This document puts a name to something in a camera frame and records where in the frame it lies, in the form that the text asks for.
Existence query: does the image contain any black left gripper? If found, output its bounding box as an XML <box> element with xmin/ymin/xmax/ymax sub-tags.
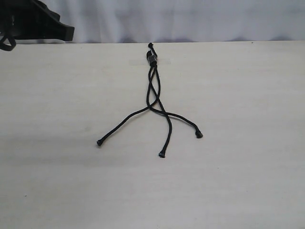
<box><xmin>0</xmin><ymin>0</ymin><xmax>75</xmax><ymax>42</ymax></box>

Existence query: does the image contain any black rope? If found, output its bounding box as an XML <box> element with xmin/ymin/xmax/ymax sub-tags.
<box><xmin>96</xmin><ymin>66</ymin><xmax>155</xmax><ymax>147</ymax></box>
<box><xmin>145</xmin><ymin>50</ymin><xmax>203</xmax><ymax>139</ymax></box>
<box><xmin>147</xmin><ymin>42</ymin><xmax>173</xmax><ymax>158</ymax></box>

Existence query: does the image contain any white backdrop curtain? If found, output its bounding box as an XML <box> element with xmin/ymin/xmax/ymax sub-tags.
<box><xmin>41</xmin><ymin>0</ymin><xmax>305</xmax><ymax>43</ymax></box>

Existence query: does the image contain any clear adhesive tape strip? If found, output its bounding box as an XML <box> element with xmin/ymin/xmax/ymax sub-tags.
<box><xmin>129</xmin><ymin>58</ymin><xmax>172</xmax><ymax>66</ymax></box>

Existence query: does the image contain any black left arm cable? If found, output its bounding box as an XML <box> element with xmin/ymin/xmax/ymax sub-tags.
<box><xmin>0</xmin><ymin>14</ymin><xmax>17</xmax><ymax>51</ymax></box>

